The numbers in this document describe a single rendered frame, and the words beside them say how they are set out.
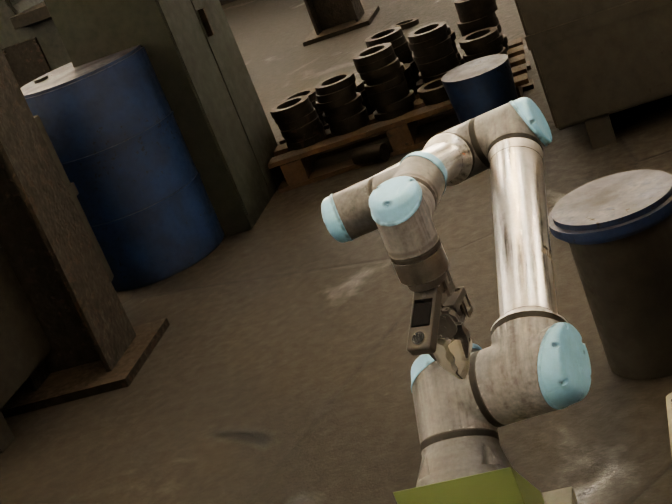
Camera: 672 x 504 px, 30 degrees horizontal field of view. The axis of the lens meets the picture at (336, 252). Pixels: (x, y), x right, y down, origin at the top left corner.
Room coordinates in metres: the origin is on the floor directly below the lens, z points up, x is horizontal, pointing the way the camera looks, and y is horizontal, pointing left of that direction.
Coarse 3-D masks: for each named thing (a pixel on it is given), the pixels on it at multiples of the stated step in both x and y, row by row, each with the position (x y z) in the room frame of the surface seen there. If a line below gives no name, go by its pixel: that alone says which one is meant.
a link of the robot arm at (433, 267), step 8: (440, 248) 1.98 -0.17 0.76; (432, 256) 1.97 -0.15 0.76; (440, 256) 1.98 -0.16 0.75; (416, 264) 1.96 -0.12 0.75; (424, 264) 1.96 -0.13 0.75; (432, 264) 1.96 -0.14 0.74; (440, 264) 1.97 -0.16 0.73; (448, 264) 1.99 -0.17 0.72; (400, 272) 1.98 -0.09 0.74; (408, 272) 1.97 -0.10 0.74; (416, 272) 1.96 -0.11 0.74; (424, 272) 1.96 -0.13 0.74; (432, 272) 1.96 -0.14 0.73; (440, 272) 1.97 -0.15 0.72; (400, 280) 2.00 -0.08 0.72; (408, 280) 1.98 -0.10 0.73; (416, 280) 1.97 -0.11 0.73; (424, 280) 1.96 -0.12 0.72; (432, 280) 1.97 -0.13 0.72
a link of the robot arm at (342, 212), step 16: (464, 128) 2.61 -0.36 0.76; (432, 144) 2.59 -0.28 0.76; (448, 144) 2.56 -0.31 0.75; (464, 144) 2.57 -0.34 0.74; (448, 160) 2.49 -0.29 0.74; (464, 160) 2.55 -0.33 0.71; (480, 160) 2.58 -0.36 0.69; (448, 176) 2.48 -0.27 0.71; (464, 176) 2.56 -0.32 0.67; (352, 192) 2.14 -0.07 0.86; (368, 192) 2.12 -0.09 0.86; (336, 208) 2.15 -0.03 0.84; (352, 208) 2.13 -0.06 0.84; (368, 208) 2.11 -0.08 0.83; (336, 224) 2.14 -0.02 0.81; (352, 224) 2.13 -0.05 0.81; (368, 224) 2.12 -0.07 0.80; (352, 240) 2.16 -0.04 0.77
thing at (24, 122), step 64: (320, 0) 8.94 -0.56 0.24; (0, 64) 4.21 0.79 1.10; (0, 128) 4.05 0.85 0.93; (0, 192) 4.18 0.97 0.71; (64, 192) 4.23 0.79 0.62; (64, 256) 4.06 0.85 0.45; (64, 320) 4.18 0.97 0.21; (128, 320) 4.26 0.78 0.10; (64, 384) 4.06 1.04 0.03; (128, 384) 3.90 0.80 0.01
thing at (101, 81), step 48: (144, 48) 5.10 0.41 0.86; (48, 96) 4.88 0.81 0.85; (96, 96) 4.87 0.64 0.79; (144, 96) 4.97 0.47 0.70; (96, 144) 4.86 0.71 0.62; (144, 144) 4.91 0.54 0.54; (96, 192) 4.88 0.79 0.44; (144, 192) 4.87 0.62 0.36; (192, 192) 4.99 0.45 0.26; (144, 240) 4.86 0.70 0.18; (192, 240) 4.92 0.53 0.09
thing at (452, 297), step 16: (448, 272) 2.04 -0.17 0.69; (416, 288) 1.98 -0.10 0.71; (432, 288) 1.99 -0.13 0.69; (448, 288) 2.03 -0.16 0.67; (464, 288) 2.04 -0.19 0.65; (448, 304) 2.00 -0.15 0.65; (464, 304) 2.02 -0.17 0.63; (448, 320) 1.98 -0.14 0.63; (464, 320) 2.03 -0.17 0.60; (448, 336) 1.99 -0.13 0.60
